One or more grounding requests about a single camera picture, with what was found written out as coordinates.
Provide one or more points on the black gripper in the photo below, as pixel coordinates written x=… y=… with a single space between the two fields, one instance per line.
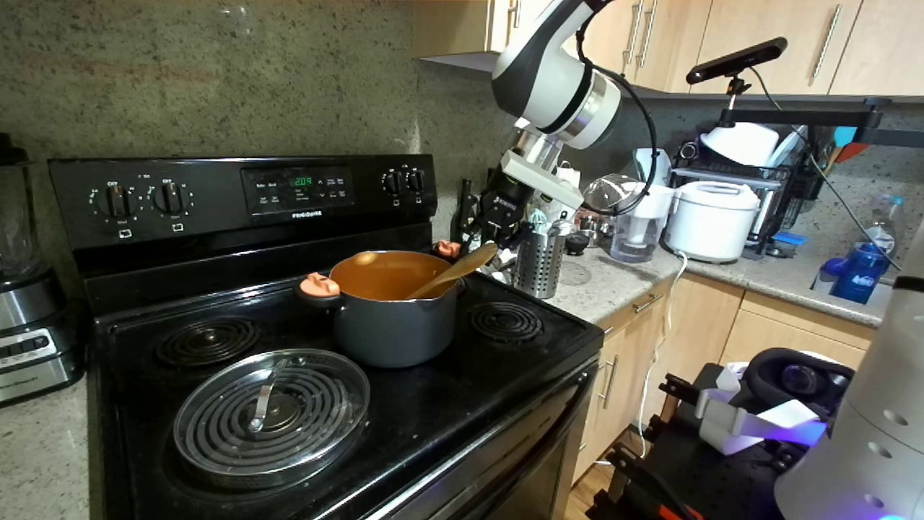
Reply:
x=507 y=204

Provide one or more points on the wooden spoon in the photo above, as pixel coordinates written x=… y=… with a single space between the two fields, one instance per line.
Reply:
x=451 y=276

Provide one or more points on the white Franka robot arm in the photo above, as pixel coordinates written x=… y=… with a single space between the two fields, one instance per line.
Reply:
x=551 y=88

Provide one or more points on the grey pot copper interior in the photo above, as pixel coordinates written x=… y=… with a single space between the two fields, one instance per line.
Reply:
x=393 y=334

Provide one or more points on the black dish rack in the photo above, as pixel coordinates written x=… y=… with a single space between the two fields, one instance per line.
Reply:
x=783 y=204

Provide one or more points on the round glass pot lid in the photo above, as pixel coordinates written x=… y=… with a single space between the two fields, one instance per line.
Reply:
x=269 y=415

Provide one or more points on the dark glass bottle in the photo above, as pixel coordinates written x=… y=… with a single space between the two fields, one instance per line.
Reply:
x=464 y=217

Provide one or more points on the perforated metal utensil holder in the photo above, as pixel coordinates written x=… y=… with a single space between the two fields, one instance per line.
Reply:
x=539 y=276

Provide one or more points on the clear glass jar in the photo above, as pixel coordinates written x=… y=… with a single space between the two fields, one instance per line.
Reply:
x=607 y=194

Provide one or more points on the clear water filter pitcher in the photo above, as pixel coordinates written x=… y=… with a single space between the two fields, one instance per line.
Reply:
x=636 y=225

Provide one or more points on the black electric stove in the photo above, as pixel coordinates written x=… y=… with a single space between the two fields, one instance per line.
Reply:
x=464 y=386

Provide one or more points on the white cup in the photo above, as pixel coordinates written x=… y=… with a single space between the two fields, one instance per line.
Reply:
x=653 y=165

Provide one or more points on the white rice cooker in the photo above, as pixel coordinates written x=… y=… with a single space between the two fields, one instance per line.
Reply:
x=712 y=220

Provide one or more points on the light wood base cabinets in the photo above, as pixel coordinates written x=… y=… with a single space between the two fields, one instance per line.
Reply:
x=704 y=328

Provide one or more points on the white plate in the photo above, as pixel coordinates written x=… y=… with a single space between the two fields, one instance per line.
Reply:
x=741 y=145

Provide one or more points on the white box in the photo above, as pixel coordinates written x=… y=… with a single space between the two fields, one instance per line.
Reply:
x=751 y=422

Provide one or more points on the black headset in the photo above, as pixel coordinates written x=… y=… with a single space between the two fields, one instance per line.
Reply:
x=795 y=377

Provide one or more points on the black robot cart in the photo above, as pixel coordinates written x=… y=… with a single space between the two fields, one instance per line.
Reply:
x=731 y=481

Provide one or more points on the clear water bottle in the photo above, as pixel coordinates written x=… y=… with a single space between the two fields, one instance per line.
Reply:
x=884 y=225

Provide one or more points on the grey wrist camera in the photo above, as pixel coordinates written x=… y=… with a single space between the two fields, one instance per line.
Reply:
x=540 y=178

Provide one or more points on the black camera stand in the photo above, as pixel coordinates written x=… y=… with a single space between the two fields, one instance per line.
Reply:
x=737 y=95

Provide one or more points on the black stereo camera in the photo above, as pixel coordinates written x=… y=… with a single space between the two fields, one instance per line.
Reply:
x=737 y=59

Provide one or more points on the light wood wall cabinets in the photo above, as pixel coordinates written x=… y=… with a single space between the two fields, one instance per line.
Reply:
x=751 y=39

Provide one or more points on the black under-cabinet rail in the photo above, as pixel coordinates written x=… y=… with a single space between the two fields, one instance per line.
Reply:
x=818 y=107

